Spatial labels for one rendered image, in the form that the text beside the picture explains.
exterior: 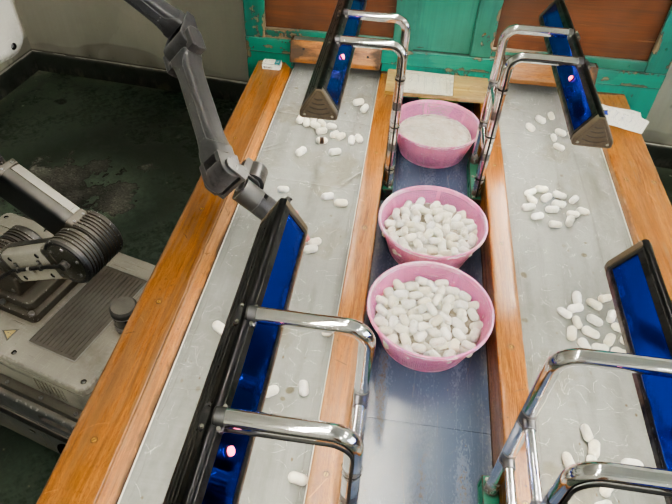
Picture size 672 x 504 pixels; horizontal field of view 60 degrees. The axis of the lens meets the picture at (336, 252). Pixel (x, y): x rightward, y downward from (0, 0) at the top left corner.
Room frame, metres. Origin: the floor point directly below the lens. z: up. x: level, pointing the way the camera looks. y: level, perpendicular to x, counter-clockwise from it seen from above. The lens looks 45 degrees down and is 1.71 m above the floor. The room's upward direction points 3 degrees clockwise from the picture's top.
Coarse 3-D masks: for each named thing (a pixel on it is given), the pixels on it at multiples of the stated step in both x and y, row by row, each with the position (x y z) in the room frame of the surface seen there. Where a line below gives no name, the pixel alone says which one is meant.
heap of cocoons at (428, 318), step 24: (408, 288) 0.88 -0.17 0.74; (432, 288) 0.88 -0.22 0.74; (456, 288) 0.88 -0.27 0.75; (384, 312) 0.80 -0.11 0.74; (408, 312) 0.82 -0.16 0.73; (432, 312) 0.81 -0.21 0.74; (456, 312) 0.83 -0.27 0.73; (408, 336) 0.74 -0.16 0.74; (432, 336) 0.75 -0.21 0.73; (456, 336) 0.75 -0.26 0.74
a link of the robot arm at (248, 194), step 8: (248, 176) 1.05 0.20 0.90; (240, 184) 1.03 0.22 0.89; (248, 184) 1.01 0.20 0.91; (256, 184) 1.05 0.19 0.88; (240, 192) 1.00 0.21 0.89; (248, 192) 1.00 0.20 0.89; (256, 192) 1.01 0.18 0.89; (264, 192) 1.02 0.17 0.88; (240, 200) 0.99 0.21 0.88; (248, 200) 0.99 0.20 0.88; (256, 200) 0.99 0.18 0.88; (248, 208) 0.99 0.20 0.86
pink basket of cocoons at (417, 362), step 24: (408, 264) 0.92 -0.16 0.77; (432, 264) 0.93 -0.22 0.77; (384, 288) 0.88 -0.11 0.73; (480, 288) 0.86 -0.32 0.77; (480, 312) 0.82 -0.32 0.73; (384, 336) 0.72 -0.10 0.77; (480, 336) 0.76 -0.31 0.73; (408, 360) 0.70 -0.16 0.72; (432, 360) 0.67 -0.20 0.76; (456, 360) 0.69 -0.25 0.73
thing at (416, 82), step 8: (408, 72) 1.80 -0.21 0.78; (416, 72) 1.81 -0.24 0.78; (424, 72) 1.81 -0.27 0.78; (408, 80) 1.75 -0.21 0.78; (416, 80) 1.75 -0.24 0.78; (424, 80) 1.75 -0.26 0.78; (432, 80) 1.76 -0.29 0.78; (440, 80) 1.76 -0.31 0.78; (448, 80) 1.76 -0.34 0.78; (408, 88) 1.70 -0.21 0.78; (416, 88) 1.70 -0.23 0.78; (424, 88) 1.70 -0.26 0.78; (432, 88) 1.70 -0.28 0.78; (440, 88) 1.71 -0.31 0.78; (448, 88) 1.71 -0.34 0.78
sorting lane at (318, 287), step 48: (288, 96) 1.68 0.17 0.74; (288, 144) 1.41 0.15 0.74; (336, 144) 1.43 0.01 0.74; (288, 192) 1.20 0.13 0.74; (336, 192) 1.21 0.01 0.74; (240, 240) 1.01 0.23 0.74; (336, 240) 1.02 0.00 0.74; (336, 288) 0.87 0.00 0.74; (192, 336) 0.72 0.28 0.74; (288, 336) 0.73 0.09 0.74; (192, 384) 0.61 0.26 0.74; (288, 384) 0.62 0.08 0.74; (144, 480) 0.42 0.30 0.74; (288, 480) 0.43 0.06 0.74
